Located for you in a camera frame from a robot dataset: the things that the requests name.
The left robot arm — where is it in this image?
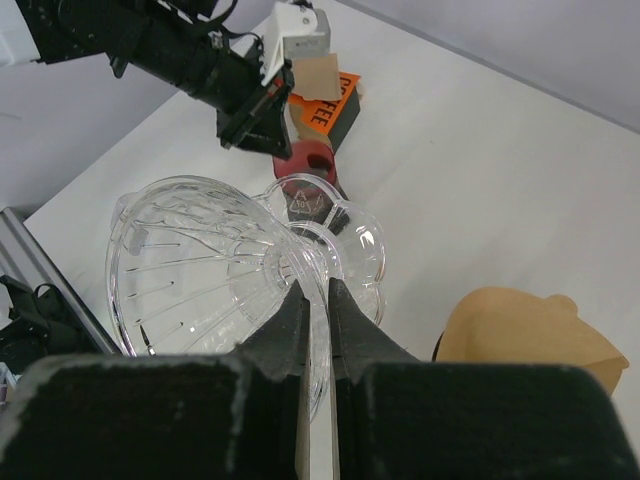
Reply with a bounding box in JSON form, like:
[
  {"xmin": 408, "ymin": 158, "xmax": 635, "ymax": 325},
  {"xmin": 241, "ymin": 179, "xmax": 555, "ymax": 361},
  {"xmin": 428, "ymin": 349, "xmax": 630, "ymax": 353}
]
[{"xmin": 1, "ymin": 1, "xmax": 294, "ymax": 159}]

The black red carafe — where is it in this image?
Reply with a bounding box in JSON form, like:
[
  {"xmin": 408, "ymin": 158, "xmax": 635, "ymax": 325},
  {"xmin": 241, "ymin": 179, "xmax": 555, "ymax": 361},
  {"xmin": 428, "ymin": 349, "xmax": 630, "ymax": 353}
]
[{"xmin": 272, "ymin": 140, "xmax": 348, "ymax": 225}]

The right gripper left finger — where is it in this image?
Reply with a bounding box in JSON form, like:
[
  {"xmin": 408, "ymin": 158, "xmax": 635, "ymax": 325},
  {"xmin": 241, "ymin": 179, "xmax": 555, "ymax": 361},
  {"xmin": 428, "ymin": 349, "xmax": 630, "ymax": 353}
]
[{"xmin": 1, "ymin": 284, "xmax": 310, "ymax": 479}]

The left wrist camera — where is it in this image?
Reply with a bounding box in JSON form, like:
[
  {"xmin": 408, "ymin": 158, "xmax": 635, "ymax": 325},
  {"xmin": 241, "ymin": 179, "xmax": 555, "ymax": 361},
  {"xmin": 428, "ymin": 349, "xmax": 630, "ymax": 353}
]
[{"xmin": 261, "ymin": 1, "xmax": 331, "ymax": 86}]

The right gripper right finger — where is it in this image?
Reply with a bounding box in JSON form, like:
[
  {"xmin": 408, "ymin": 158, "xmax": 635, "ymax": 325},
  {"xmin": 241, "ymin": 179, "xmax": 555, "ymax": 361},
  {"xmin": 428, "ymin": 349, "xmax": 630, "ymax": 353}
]
[{"xmin": 329, "ymin": 279, "xmax": 635, "ymax": 479}]

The clear glass dripper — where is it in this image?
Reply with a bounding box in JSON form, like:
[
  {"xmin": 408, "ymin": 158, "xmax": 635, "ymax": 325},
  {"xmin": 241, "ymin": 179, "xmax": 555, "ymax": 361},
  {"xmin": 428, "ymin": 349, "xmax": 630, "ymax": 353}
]
[{"xmin": 106, "ymin": 174, "xmax": 386, "ymax": 413}]

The orange coffee filter box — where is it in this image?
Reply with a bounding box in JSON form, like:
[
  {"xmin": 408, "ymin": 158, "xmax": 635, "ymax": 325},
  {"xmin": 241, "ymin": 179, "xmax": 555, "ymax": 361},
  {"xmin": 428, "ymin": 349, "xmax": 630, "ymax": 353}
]
[{"xmin": 289, "ymin": 72, "xmax": 362, "ymax": 153}]

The brown paper coffee filter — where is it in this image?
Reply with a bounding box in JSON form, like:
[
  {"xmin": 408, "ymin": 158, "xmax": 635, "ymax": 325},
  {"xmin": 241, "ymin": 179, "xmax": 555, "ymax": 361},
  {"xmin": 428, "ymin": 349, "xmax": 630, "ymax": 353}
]
[{"xmin": 434, "ymin": 287, "xmax": 629, "ymax": 394}]

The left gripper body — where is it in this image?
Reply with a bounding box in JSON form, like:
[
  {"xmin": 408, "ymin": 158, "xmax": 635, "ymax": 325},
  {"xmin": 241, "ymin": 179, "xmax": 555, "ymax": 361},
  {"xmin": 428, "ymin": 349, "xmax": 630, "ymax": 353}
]
[{"xmin": 104, "ymin": 1, "xmax": 293, "ymax": 155}]

